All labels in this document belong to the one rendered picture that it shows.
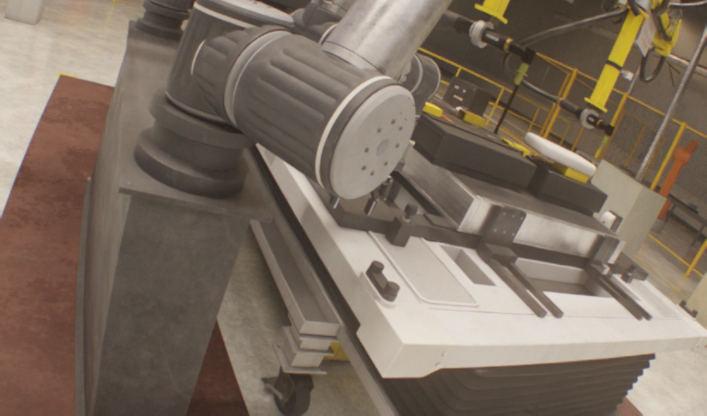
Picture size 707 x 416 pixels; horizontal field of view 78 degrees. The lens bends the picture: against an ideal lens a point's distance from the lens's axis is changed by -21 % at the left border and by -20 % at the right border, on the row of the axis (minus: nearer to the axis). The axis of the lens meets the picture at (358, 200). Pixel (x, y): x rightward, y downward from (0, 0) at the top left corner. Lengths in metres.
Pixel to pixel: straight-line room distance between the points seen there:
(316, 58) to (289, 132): 0.12
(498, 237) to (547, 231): 0.24
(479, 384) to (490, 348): 0.19
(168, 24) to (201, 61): 1.50
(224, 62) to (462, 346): 0.69
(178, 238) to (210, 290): 0.15
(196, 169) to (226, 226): 0.13
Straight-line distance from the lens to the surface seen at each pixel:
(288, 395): 1.83
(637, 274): 2.40
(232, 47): 0.90
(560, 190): 1.97
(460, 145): 1.58
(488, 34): 1.54
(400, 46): 0.84
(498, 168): 1.71
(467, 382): 1.28
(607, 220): 2.52
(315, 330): 1.68
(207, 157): 0.99
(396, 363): 0.98
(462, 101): 8.11
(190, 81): 0.96
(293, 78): 0.80
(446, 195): 1.54
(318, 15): 1.09
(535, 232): 1.69
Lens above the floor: 1.32
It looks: 19 degrees down
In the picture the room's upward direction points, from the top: 25 degrees clockwise
